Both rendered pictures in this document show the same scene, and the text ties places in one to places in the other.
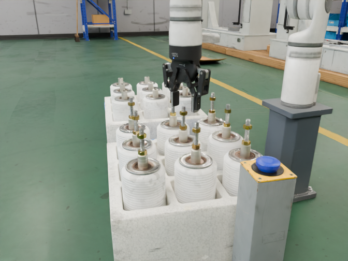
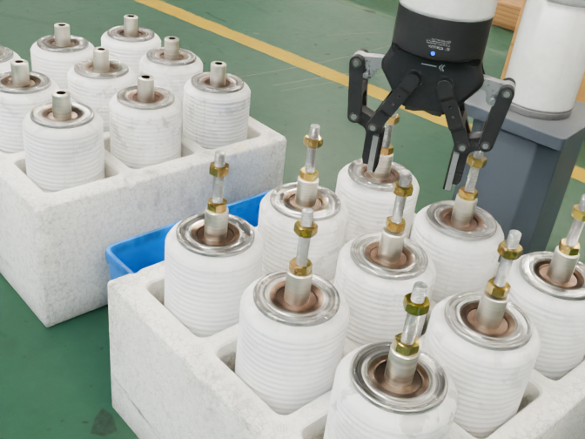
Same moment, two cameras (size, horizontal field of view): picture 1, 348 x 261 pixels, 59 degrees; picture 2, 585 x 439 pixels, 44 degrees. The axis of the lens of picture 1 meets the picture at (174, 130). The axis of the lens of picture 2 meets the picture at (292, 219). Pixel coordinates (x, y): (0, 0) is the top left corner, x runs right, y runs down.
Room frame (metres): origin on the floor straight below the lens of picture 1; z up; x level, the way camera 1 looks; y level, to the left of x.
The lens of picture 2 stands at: (0.30, 0.37, 0.63)
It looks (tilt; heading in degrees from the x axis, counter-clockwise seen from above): 31 degrees down; 327
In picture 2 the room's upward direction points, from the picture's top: 7 degrees clockwise
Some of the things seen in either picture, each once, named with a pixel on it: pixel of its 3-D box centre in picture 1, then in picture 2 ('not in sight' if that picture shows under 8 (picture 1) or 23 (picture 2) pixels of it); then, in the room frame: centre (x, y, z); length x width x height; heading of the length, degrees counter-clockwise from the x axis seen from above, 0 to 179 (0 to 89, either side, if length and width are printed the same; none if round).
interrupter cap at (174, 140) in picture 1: (183, 140); (388, 256); (0.73, -0.02, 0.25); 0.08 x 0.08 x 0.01
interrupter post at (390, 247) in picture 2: (183, 135); (391, 245); (0.73, -0.02, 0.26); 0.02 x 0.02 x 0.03
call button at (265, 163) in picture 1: (267, 165); not in sight; (0.47, -0.16, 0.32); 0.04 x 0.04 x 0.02
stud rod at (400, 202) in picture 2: (183, 120); (399, 207); (0.73, -0.02, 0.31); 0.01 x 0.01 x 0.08
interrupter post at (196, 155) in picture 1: (196, 155); (491, 308); (0.62, -0.05, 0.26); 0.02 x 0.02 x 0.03
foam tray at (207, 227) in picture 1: (182, 193); (361, 377); (0.73, -0.02, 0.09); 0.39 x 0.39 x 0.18; 12
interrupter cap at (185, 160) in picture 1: (196, 160); (487, 320); (0.62, -0.05, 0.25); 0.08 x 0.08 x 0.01
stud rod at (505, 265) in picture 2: (196, 138); (503, 270); (0.62, -0.05, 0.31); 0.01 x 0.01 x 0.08
